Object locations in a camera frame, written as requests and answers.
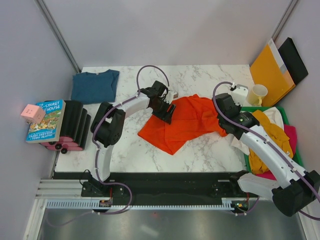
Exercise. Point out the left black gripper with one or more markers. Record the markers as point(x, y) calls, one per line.
point(167, 116)

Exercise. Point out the folded blue t-shirt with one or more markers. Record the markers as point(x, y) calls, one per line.
point(93, 88)

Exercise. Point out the magenta t-shirt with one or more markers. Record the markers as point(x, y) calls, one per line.
point(291, 132)

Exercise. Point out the yellow mug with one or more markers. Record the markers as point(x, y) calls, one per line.
point(256, 95)

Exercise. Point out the black pink roller organizer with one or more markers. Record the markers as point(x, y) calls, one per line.
point(74, 129)

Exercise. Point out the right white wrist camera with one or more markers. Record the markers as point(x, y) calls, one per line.
point(239, 93)

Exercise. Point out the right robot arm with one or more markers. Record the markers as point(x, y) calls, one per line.
point(293, 187)

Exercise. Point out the mustard yellow t-shirt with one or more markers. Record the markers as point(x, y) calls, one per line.
point(277, 134)

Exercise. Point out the black flat box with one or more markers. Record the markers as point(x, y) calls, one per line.
point(293, 61)

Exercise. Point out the white t-shirt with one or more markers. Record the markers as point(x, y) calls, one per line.
point(274, 117)

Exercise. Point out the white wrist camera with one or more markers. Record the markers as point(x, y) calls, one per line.
point(239, 93)
point(170, 96)

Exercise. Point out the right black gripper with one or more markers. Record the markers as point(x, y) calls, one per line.
point(239, 109)

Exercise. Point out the pink cube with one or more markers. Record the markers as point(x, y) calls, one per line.
point(33, 113)

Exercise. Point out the orange t-shirt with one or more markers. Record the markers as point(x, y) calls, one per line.
point(193, 117)

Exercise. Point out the white slotted cable duct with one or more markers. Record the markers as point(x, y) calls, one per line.
point(108, 204)

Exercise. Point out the blue treehouse book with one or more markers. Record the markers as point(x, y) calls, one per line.
point(48, 130)

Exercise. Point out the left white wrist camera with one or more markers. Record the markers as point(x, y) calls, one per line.
point(170, 96)

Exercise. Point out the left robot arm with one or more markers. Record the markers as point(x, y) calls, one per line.
point(108, 123)

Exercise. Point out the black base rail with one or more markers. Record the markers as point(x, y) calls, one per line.
point(165, 188)

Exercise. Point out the orange folder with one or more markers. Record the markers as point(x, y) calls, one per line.
point(269, 70)

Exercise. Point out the green plastic tray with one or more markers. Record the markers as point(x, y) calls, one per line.
point(296, 158)

